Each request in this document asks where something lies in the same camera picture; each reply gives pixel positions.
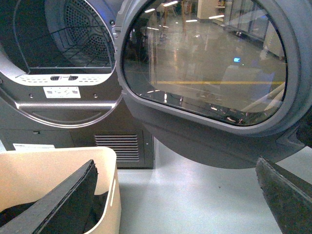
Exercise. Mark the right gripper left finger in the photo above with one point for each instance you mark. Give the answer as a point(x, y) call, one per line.
point(64, 210)

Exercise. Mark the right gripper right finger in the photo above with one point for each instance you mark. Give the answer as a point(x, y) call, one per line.
point(288, 197)

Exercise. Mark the beige plastic laundry hamper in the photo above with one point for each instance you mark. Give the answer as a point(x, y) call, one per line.
point(26, 176)

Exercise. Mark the black printed t-shirt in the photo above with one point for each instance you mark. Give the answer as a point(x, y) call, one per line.
point(94, 216)

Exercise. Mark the grey tumble dryer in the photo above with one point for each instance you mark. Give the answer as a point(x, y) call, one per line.
point(58, 82)

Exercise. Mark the round dryer door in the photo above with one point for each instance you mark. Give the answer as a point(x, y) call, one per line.
point(220, 82)

